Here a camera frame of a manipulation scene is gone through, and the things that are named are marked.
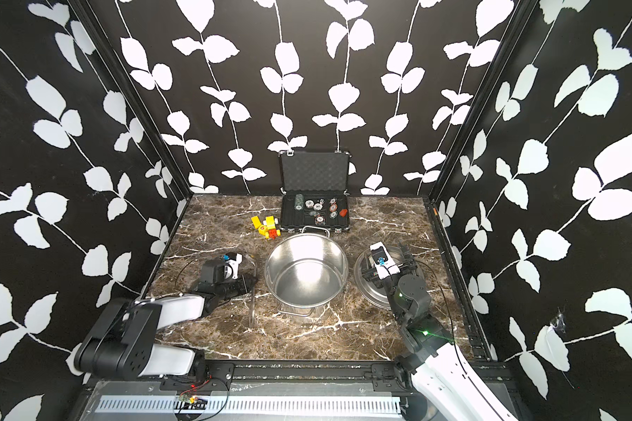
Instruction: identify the steel pot lid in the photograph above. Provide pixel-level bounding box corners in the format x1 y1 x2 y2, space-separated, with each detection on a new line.
354 246 426 310

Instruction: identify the long metal spoon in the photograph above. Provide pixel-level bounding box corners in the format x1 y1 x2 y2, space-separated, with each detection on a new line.
249 274 258 328

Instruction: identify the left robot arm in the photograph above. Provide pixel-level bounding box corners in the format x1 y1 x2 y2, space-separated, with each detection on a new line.
73 275 258 381

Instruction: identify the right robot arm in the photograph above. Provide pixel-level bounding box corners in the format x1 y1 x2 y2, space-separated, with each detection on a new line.
360 242 517 420

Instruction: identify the flat yellow toy brick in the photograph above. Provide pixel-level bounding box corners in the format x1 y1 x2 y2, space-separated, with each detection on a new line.
251 216 263 229

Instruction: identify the large steel pot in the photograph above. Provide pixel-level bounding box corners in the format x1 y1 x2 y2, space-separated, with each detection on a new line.
264 226 349 318

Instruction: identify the blue green chip stack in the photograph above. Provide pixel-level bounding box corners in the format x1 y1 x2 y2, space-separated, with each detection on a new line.
294 194 305 212

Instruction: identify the black poker chip case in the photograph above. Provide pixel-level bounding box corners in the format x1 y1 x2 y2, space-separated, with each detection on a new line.
279 148 350 233

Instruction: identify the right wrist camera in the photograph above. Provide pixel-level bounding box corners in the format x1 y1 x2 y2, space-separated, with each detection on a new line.
370 242 400 280

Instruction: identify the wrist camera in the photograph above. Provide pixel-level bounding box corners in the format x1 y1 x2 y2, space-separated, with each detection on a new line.
370 242 400 280
198 253 243 284

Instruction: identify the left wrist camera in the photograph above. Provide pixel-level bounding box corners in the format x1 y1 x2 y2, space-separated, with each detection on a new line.
198 253 243 284

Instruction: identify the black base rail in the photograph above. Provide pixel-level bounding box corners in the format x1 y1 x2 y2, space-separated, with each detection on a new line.
78 357 517 406

